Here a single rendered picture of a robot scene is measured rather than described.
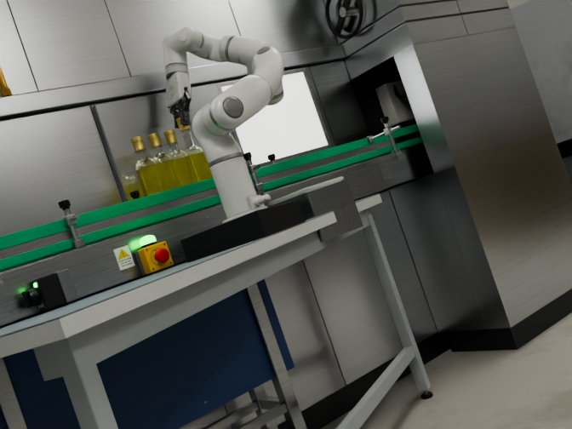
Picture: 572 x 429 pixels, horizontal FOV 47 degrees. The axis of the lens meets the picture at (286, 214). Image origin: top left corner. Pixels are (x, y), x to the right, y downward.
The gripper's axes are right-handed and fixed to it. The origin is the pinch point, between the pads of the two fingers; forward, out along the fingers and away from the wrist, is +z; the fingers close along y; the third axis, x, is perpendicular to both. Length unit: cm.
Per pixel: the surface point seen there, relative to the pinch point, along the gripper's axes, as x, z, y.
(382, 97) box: 104, -22, -11
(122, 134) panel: -15.4, 1.7, -12.4
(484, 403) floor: 78, 102, 38
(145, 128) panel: -7.6, -0.6, -12.3
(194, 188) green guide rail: -5.0, 25.9, 13.2
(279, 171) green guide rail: 33.2, 17.1, 4.2
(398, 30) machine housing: 87, -37, 19
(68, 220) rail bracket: -44, 36, 15
